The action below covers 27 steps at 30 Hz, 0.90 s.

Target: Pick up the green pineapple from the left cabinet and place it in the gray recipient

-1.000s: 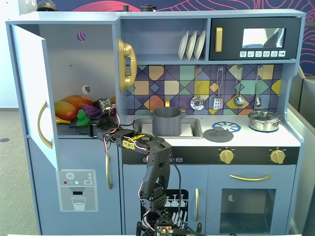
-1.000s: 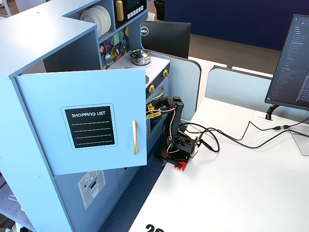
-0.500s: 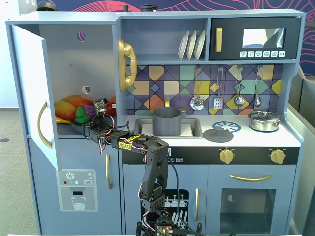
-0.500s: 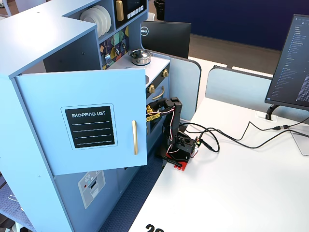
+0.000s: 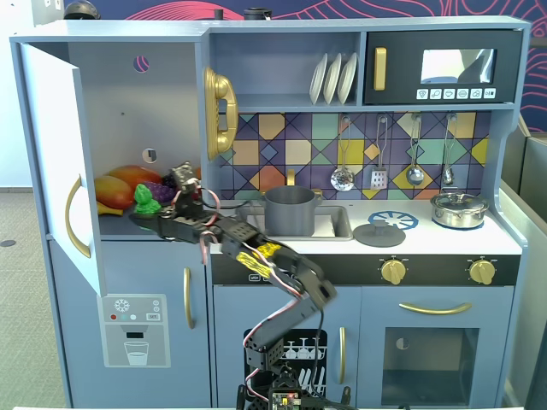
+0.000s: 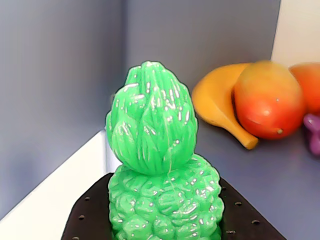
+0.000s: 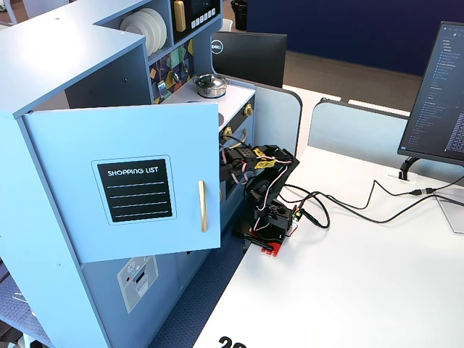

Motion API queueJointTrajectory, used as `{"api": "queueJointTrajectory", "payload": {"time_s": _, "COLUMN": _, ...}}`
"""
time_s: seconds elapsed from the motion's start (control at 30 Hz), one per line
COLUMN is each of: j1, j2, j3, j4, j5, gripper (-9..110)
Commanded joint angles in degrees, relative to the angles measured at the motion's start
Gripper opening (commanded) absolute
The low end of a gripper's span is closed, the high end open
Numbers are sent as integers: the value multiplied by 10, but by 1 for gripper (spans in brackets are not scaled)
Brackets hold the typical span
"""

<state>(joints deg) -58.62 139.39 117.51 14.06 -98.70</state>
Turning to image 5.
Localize steel pot with lid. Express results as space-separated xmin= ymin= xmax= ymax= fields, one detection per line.
xmin=429 ymin=191 xmax=490 ymax=229

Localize gold freezer door handle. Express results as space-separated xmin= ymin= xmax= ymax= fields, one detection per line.
xmin=183 ymin=266 xmax=197 ymax=331

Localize black round container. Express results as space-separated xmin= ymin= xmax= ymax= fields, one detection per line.
xmin=243 ymin=6 xmax=274 ymax=22

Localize purple toy grapes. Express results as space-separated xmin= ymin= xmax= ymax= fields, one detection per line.
xmin=143 ymin=180 xmax=177 ymax=205

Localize gray plastic pot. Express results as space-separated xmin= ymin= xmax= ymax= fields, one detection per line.
xmin=259 ymin=184 xmax=325 ymax=237

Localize gray pot lid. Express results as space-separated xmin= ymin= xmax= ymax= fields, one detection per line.
xmin=352 ymin=220 xmax=408 ymax=249

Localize blue cabinet door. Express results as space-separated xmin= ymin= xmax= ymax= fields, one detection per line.
xmin=19 ymin=42 xmax=109 ymax=298

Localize yellow red toy mango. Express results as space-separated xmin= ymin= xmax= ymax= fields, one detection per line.
xmin=94 ymin=175 xmax=136 ymax=211

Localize gray desk divider panel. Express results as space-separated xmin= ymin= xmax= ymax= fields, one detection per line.
xmin=497 ymin=126 xmax=547 ymax=410

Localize steel slotted spatula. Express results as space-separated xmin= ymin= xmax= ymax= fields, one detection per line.
xmin=368 ymin=114 xmax=391 ymax=190

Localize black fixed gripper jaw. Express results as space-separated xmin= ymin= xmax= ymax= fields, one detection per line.
xmin=128 ymin=214 xmax=168 ymax=236

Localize gold dishwasher door handle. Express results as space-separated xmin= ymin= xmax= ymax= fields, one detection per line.
xmin=338 ymin=325 xmax=348 ymax=384

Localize steel skimmer spoon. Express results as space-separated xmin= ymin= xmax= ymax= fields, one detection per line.
xmin=329 ymin=114 xmax=356 ymax=193

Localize black helmet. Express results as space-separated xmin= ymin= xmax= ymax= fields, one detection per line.
xmin=63 ymin=0 xmax=102 ymax=21

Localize small steel spoon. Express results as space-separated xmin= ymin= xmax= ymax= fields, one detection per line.
xmin=441 ymin=112 xmax=457 ymax=186

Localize gold cabinet door handle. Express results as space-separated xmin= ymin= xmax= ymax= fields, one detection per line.
xmin=64 ymin=173 xmax=92 ymax=259

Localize gold stove knob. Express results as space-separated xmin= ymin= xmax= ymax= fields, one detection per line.
xmin=379 ymin=257 xmax=408 ymax=285
xmin=468 ymin=257 xmax=497 ymax=285

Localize gold toy phone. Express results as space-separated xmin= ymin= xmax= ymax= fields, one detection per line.
xmin=203 ymin=66 xmax=239 ymax=161

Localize blue toy kitchen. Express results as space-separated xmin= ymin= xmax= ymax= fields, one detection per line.
xmin=9 ymin=15 xmax=532 ymax=409

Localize gold oven door handle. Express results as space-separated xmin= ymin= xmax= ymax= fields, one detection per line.
xmin=398 ymin=301 xmax=473 ymax=316

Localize white toy plate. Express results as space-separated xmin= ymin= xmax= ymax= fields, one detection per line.
xmin=337 ymin=51 xmax=360 ymax=105
xmin=323 ymin=52 xmax=344 ymax=105
xmin=309 ymin=52 xmax=329 ymax=106

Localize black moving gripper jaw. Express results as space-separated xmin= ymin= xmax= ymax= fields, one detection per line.
xmin=169 ymin=161 xmax=203 ymax=204

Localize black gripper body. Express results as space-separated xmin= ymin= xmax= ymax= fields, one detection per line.
xmin=164 ymin=199 xmax=227 ymax=246

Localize black toy microwave door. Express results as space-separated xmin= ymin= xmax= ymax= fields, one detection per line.
xmin=362 ymin=29 xmax=525 ymax=106

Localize gray toy sink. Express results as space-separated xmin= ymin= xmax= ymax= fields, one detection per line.
xmin=231 ymin=204 xmax=355 ymax=243

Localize steel ladle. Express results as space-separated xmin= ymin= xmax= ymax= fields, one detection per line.
xmin=405 ymin=113 xmax=426 ymax=187

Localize yellow toy banana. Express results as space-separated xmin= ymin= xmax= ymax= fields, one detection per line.
xmin=97 ymin=201 xmax=126 ymax=217

